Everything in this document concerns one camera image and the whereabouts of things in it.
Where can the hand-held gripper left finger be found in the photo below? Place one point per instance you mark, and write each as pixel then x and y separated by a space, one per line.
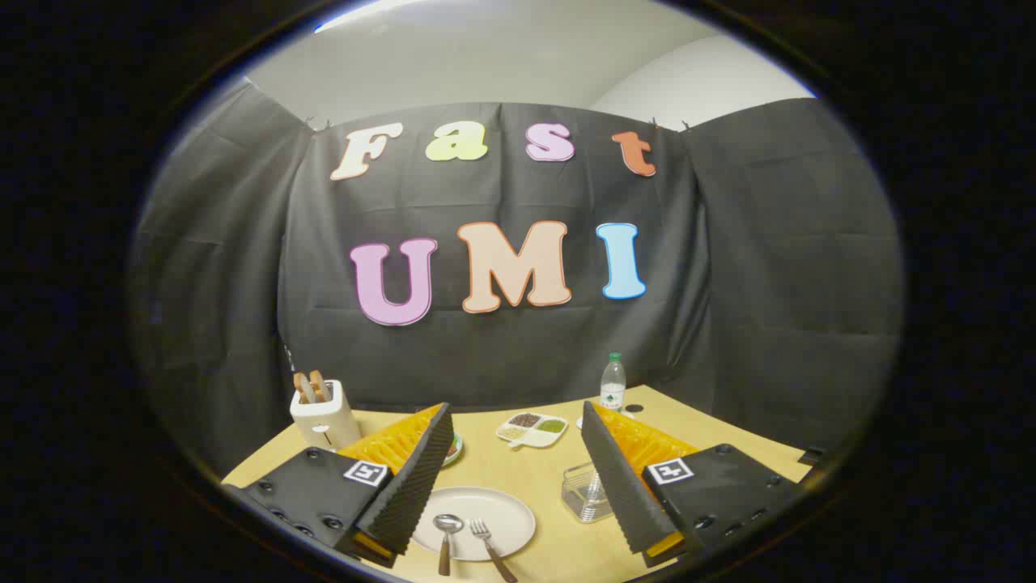
pixel 421 478

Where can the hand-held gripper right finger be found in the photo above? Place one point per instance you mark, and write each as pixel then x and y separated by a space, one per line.
pixel 615 478

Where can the clear plastic container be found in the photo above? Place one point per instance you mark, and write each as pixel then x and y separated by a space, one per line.
pixel 584 491

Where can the small green rimmed dish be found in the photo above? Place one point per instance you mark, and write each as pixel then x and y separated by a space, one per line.
pixel 453 448

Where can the white round plate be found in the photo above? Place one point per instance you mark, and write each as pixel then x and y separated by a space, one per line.
pixel 494 518

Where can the clear water bottle green cap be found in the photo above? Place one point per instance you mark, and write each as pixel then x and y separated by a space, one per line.
pixel 613 387

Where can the white divided dish with beans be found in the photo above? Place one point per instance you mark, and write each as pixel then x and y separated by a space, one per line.
pixel 532 428

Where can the white toaster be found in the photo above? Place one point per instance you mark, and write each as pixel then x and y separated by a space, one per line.
pixel 324 421

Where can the toast slice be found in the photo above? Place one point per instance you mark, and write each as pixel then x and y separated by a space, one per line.
pixel 318 385
pixel 302 388

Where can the black backdrop cloth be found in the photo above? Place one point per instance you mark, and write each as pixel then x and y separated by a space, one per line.
pixel 518 340

